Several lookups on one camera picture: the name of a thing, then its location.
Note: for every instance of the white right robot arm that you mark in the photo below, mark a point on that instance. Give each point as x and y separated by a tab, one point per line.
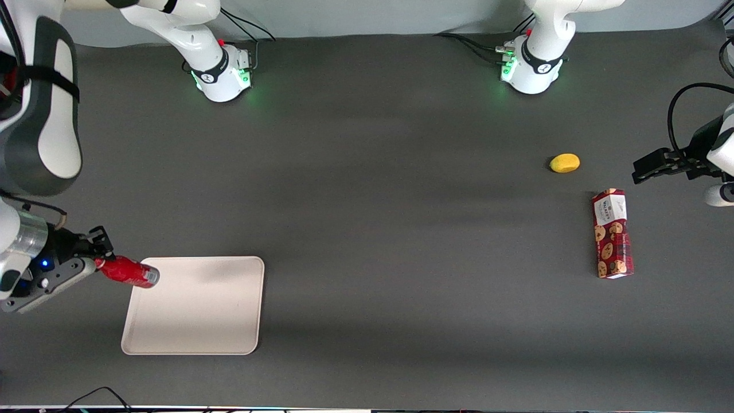
54	126

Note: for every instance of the beige plastic tray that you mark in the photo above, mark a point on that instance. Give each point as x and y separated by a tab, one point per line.
195	307

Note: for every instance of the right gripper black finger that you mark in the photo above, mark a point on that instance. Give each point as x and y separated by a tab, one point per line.
100	244

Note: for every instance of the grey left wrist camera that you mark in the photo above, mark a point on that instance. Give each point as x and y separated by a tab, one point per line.
718	195

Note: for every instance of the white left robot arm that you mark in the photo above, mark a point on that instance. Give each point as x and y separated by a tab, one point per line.
539	63

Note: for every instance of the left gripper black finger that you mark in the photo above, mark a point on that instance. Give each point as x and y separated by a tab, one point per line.
656	163
698	169

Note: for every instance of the red tartan cookie box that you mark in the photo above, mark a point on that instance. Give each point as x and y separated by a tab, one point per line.
613	241

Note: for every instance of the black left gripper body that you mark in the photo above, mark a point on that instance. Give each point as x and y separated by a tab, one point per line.
695	144

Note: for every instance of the red coke bottle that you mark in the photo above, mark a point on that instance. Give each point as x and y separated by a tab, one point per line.
129	272

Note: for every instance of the yellow lemon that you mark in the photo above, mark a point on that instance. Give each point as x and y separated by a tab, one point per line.
565	163

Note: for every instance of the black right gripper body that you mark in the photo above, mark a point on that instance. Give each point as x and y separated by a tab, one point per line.
64	245

